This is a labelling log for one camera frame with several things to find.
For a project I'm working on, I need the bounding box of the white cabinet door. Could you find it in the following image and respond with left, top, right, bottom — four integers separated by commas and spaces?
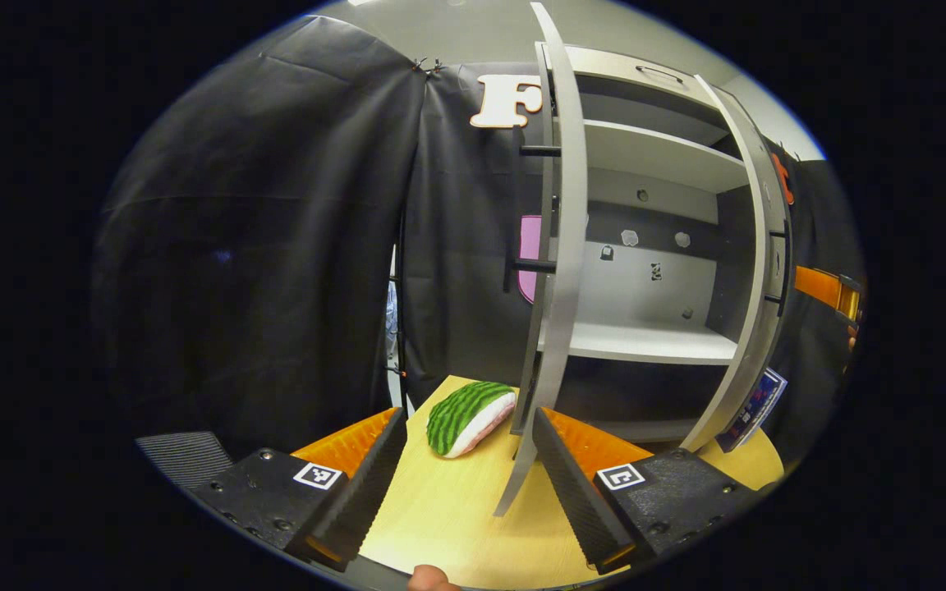
680, 74, 794, 454
494, 2, 589, 518

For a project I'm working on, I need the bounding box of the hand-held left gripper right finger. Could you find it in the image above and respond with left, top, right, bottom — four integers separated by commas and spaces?
532, 408, 757, 575

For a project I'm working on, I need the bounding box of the watermelon slice plush toy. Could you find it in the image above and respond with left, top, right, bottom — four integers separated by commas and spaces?
426, 381, 517, 459

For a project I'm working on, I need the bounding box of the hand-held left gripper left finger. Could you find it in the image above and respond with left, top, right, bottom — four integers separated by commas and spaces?
190, 406, 408, 573

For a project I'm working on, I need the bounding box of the white cabinet drawer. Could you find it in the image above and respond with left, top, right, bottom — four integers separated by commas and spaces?
551, 45, 724, 103

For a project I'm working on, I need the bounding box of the white and grey cabinet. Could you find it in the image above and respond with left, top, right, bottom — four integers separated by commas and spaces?
535, 43, 778, 444

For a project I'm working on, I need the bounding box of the black backdrop cloth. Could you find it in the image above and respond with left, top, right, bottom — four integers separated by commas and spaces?
91, 15, 864, 460

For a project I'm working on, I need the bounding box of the dark printed box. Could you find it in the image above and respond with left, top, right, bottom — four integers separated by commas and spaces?
715, 368, 788, 454

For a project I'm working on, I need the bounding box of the black door handle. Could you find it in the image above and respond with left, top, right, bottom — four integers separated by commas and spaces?
504, 123, 563, 295
765, 228, 792, 317

